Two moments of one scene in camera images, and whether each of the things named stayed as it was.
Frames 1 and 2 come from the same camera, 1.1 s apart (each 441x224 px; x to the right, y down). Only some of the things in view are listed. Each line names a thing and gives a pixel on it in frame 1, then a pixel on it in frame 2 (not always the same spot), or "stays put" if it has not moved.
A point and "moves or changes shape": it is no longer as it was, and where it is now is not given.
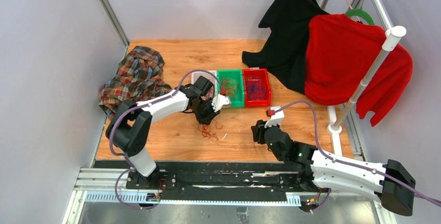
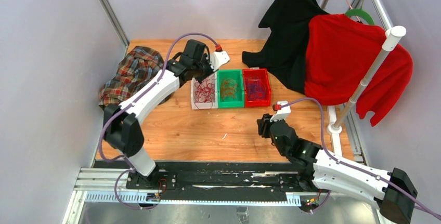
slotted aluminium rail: x=112 y=184 stays put
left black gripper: x=208 y=118 → x=206 y=60
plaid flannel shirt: x=139 y=77 stays put
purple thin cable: x=255 y=89 stays put
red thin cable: x=204 y=129 moves or changes shape
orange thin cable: x=231 y=85 stays put
